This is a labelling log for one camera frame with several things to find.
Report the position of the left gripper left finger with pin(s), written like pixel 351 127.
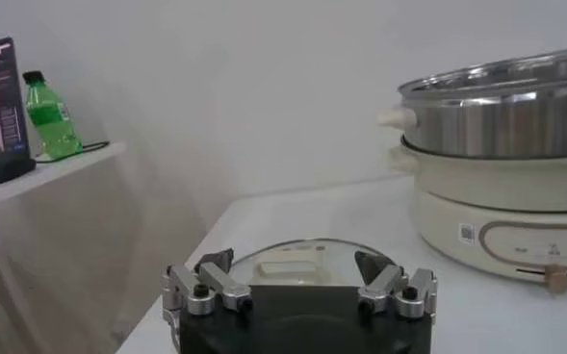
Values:
pixel 225 288

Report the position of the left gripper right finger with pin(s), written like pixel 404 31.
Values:
pixel 384 286

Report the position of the perforated steel steamer basket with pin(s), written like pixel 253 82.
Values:
pixel 495 125

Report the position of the round glass pot lid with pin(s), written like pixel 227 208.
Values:
pixel 333 262

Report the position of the cream electric cooker pot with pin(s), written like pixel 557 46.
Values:
pixel 456 185

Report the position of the white side table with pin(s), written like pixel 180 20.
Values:
pixel 66 166

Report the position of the green plastic bottle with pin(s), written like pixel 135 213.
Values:
pixel 52 120

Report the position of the black rounded device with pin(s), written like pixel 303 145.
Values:
pixel 4 170

